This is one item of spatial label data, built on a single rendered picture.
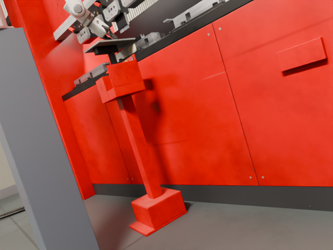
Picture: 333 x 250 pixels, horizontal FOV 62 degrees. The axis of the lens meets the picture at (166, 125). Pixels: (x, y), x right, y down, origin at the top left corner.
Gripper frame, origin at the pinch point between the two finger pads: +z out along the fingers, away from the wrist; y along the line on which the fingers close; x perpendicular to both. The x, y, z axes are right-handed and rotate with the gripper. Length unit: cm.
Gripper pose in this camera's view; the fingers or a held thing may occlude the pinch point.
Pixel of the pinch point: (112, 39)
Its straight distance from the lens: 182.0
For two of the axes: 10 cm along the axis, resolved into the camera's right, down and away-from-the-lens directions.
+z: 7.3, 5.4, 4.1
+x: -4.1, 8.3, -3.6
